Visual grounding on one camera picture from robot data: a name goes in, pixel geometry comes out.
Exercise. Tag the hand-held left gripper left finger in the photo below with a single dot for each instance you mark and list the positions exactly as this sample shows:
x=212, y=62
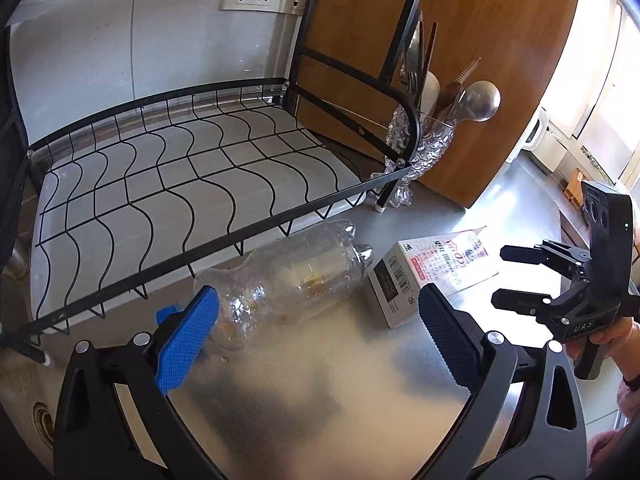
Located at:
x=190, y=340

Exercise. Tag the metal ladle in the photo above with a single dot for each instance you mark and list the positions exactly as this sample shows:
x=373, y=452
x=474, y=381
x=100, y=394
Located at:
x=480, y=102

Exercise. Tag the person's right forearm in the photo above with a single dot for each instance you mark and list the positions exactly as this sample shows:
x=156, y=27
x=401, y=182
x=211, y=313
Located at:
x=631, y=395

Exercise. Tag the metal fork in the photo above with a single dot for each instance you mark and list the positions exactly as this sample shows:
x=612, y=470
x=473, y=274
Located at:
x=411, y=70

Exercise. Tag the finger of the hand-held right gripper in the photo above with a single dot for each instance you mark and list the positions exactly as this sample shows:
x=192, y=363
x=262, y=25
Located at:
x=530, y=304
x=545, y=255

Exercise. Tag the wooden cutting board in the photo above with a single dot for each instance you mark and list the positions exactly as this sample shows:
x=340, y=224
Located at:
x=500, y=35

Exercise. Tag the clear plastic bottle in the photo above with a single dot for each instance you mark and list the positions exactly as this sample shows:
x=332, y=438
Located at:
x=295, y=280

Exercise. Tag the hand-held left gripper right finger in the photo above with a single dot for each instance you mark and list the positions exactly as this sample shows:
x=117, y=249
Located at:
x=450, y=342

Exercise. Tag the sink drain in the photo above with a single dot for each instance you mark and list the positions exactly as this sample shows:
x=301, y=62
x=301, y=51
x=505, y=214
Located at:
x=44, y=422

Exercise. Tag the white drip tray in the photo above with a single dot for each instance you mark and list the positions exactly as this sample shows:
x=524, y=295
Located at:
x=215, y=160

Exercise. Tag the white electric kettle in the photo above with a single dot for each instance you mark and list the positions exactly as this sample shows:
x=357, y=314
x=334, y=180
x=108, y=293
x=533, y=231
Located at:
x=530, y=132

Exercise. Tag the white carton box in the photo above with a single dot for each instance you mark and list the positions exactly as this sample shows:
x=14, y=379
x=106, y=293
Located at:
x=395, y=282

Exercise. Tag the clear glass utensil holder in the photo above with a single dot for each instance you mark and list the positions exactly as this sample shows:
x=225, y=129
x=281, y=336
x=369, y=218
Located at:
x=425, y=155

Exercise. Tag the person's right hand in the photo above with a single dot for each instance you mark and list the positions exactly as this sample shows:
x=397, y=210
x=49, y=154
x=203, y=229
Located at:
x=625, y=337

